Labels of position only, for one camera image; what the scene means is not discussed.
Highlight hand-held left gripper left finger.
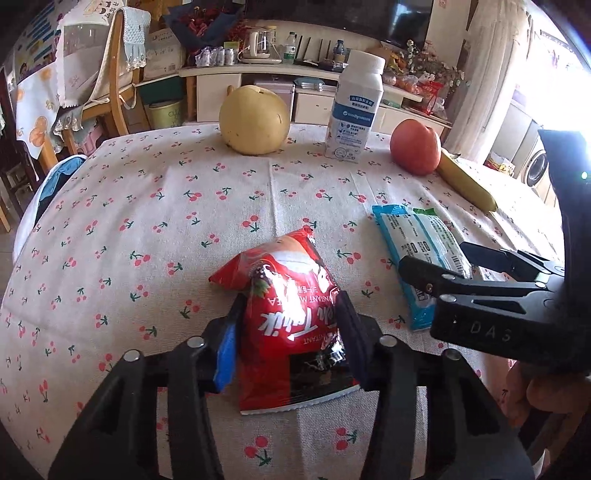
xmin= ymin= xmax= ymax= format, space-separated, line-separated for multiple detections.
xmin=48 ymin=295 xmax=247 ymax=480

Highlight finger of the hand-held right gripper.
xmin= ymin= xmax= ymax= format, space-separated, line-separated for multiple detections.
xmin=398 ymin=255 xmax=551 ymax=300
xmin=459 ymin=241 xmax=566 ymax=283

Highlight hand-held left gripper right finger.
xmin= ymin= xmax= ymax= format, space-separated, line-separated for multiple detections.
xmin=333 ymin=291 xmax=536 ymax=480

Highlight teal wet wipes packet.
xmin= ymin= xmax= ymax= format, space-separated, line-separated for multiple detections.
xmin=372 ymin=204 xmax=474 ymax=332

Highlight red milk tea packet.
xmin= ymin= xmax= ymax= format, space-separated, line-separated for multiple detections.
xmin=208 ymin=225 xmax=362 ymax=416

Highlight person's right hand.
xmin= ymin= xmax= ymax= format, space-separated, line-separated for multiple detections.
xmin=503 ymin=362 xmax=591 ymax=467

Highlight yellow banana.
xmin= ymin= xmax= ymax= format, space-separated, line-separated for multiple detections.
xmin=436 ymin=148 xmax=498 ymax=213

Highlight red gift bag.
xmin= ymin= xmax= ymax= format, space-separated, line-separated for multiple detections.
xmin=485 ymin=154 xmax=515 ymax=176

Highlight white washing machine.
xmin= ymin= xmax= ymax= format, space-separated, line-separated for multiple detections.
xmin=519 ymin=120 xmax=552 ymax=190

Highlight red apple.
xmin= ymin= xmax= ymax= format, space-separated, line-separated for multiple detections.
xmin=389 ymin=119 xmax=443 ymax=176

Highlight red snack bag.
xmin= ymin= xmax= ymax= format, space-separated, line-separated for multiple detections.
xmin=418 ymin=80 xmax=446 ymax=116

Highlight tall white milk bottle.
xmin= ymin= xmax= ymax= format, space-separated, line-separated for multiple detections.
xmin=324 ymin=49 xmax=386 ymax=163

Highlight lace covered air conditioner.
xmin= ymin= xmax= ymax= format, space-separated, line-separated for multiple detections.
xmin=445 ymin=0 xmax=532 ymax=162

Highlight white artificial flowers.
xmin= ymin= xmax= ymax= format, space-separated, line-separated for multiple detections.
xmin=406 ymin=39 xmax=467 ymax=86

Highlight yellow pear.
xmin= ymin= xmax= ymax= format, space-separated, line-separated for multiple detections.
xmin=218 ymin=84 xmax=291 ymax=156

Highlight pink storage box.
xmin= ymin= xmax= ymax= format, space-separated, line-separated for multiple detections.
xmin=256 ymin=78 xmax=296 ymax=123

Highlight black tray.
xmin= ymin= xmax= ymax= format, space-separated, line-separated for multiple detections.
xmin=293 ymin=58 xmax=345 ymax=72

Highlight green waste bin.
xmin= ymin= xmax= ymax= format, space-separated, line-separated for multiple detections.
xmin=147 ymin=99 xmax=183 ymax=131

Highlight cream television cabinet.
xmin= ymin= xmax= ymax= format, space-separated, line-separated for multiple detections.
xmin=178 ymin=62 xmax=453 ymax=139

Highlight black television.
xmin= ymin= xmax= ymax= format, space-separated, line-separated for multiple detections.
xmin=245 ymin=0 xmax=435 ymax=44

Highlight wooden chair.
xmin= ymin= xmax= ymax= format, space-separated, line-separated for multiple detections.
xmin=62 ymin=7 xmax=153 ymax=155

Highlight glass electric kettle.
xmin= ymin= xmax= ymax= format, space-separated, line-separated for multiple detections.
xmin=240 ymin=27 xmax=282 ymax=64

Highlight pack of small bottles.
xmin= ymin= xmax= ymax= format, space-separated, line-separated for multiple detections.
xmin=194 ymin=45 xmax=238 ymax=68

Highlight white sack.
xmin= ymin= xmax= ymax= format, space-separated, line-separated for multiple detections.
xmin=143 ymin=28 xmax=185 ymax=81

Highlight orange print table cloth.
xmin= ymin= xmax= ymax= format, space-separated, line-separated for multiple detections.
xmin=14 ymin=62 xmax=63 ymax=155

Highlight light blue lace cloth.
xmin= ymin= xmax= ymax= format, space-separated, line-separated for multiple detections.
xmin=121 ymin=6 xmax=152 ymax=72

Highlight dark wrapped flower bouquet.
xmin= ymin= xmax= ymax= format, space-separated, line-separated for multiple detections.
xmin=163 ymin=0 xmax=245 ymax=47

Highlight colourful wall decoration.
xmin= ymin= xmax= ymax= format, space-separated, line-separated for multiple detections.
xmin=14 ymin=0 xmax=61 ymax=84

